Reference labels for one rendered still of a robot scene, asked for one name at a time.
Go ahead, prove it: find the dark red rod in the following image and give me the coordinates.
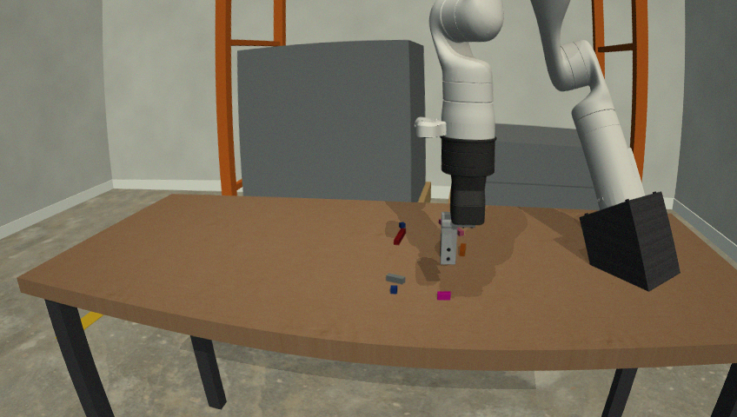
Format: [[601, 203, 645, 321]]
[[394, 228, 406, 245]]

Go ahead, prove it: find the pink rod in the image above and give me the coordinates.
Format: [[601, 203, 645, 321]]
[[439, 219, 464, 236]]

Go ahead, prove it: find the grey rod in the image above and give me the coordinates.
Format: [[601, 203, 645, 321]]
[[386, 274, 406, 284]]

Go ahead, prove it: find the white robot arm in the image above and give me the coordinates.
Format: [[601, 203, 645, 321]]
[[429, 0, 645, 210]]

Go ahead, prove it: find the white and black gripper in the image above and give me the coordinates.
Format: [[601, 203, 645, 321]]
[[415, 100, 497, 265]]

